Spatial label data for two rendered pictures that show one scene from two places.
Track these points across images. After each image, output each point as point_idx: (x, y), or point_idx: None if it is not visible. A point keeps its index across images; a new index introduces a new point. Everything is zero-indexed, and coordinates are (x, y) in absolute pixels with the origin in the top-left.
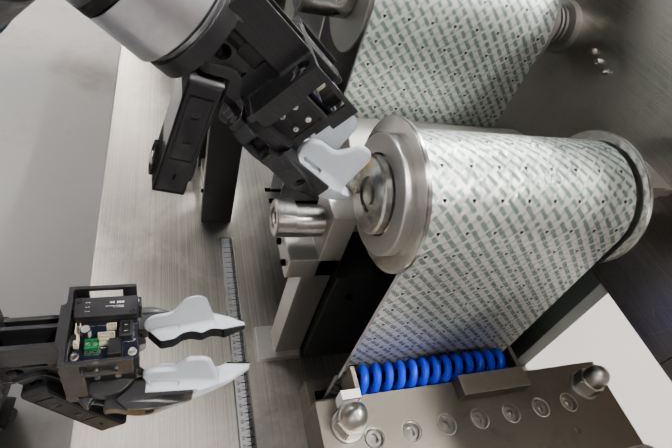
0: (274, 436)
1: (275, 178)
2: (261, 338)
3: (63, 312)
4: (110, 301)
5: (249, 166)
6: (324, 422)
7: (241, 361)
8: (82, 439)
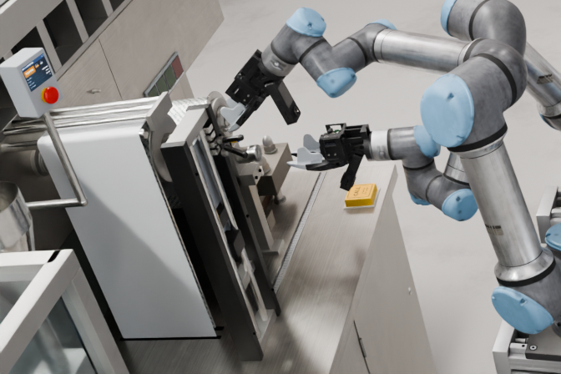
0: (291, 219)
1: (210, 326)
2: (277, 246)
3: (342, 132)
4: (328, 136)
5: (220, 357)
6: (271, 170)
7: (292, 243)
8: (371, 221)
